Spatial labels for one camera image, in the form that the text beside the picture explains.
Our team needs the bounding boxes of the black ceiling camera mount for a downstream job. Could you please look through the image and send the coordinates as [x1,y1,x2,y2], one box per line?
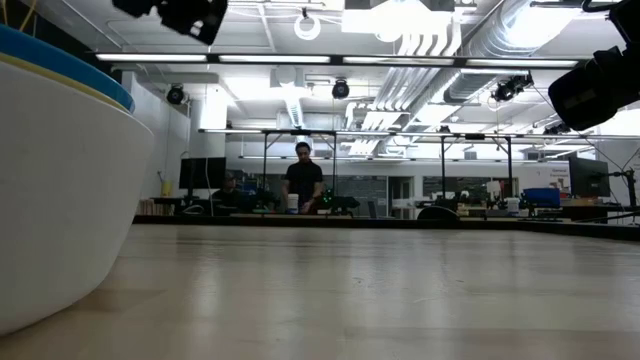
[491,72,535,103]

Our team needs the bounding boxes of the LED light bar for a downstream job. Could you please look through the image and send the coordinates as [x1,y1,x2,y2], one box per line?
[218,54,332,64]
[342,55,454,66]
[465,58,580,68]
[95,53,208,64]

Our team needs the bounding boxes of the white hanging ring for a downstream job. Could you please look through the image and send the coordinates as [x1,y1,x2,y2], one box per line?
[293,13,323,42]

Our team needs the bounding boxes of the black workstation frame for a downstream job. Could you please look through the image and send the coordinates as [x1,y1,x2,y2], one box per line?
[260,128,338,204]
[438,132,515,201]

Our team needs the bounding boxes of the silver ceiling duct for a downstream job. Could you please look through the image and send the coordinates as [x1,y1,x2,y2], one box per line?
[442,0,584,104]

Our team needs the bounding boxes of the blue storage bin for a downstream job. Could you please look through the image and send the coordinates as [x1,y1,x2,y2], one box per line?
[522,187,562,209]

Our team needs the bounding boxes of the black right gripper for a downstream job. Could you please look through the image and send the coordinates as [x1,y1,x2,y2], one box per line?
[547,46,640,133]

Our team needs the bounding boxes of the black aluminium rig frame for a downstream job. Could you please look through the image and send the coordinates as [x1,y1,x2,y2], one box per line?
[94,51,640,242]

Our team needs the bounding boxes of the person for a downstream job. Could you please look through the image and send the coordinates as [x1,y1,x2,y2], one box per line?
[211,171,247,212]
[280,141,325,216]

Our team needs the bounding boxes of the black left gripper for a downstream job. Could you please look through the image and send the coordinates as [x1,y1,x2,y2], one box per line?
[111,0,229,47]

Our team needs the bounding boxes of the black computer monitor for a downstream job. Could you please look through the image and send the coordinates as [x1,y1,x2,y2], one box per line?
[568,155,612,198]
[178,156,228,201]

